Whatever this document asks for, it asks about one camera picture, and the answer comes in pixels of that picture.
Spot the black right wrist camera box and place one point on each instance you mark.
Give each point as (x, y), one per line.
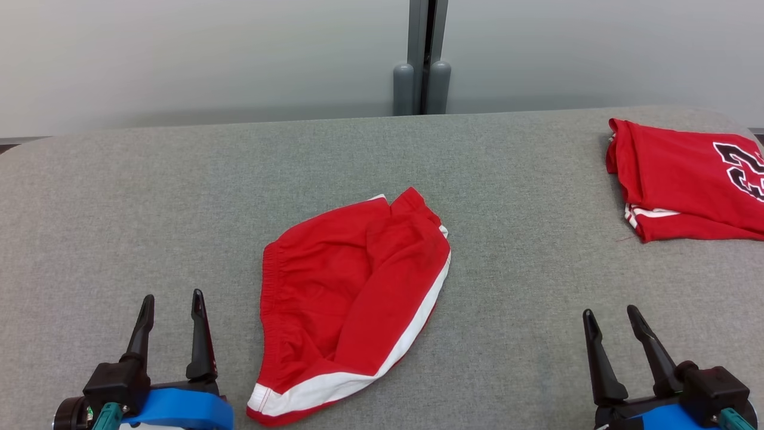
(713, 388)

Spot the red jersey number 23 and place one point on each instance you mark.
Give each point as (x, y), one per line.
(674, 173)

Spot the grey metal partition post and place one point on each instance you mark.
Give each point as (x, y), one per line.
(418, 36)

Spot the grey cylinder post foot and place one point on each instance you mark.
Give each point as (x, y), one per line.
(440, 86)

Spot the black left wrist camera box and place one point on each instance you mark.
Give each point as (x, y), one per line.
(116, 385)

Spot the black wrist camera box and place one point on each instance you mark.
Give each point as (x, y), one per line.
(713, 388)
(116, 385)

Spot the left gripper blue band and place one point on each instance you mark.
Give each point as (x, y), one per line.
(179, 409)

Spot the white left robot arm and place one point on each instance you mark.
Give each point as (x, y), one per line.
(149, 427)

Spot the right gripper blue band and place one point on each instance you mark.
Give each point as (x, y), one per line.
(656, 418)

